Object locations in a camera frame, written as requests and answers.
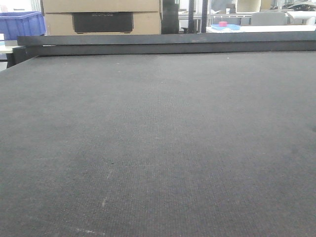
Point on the black conveyor side rail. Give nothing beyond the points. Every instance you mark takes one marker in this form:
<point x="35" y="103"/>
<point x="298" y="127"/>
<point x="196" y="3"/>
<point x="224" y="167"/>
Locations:
<point x="32" y="46"/>

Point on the black vertical post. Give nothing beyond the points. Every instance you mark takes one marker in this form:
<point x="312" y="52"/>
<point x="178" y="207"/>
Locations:
<point x="191" y="23"/>

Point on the blue plastic crate background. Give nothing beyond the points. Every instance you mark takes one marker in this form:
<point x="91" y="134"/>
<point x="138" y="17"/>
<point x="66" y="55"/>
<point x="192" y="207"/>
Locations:
<point x="26" y="23"/>

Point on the red small box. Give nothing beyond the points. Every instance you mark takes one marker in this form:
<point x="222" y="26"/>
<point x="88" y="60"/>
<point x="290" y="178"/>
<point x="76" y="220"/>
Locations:
<point x="223" y="24"/>

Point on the black conveyor belt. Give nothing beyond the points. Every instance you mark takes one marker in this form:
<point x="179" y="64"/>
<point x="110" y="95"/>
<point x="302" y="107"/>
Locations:
<point x="187" y="145"/>

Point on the upper cardboard box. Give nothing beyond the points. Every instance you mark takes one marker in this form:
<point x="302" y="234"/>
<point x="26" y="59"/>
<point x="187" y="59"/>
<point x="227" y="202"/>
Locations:
<point x="65" y="6"/>

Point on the cardboard box with black print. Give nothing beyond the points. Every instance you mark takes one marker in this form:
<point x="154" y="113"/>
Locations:
<point x="103" y="23"/>

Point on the white background table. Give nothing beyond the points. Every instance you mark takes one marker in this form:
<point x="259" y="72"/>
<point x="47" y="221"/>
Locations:
<point x="258" y="29"/>

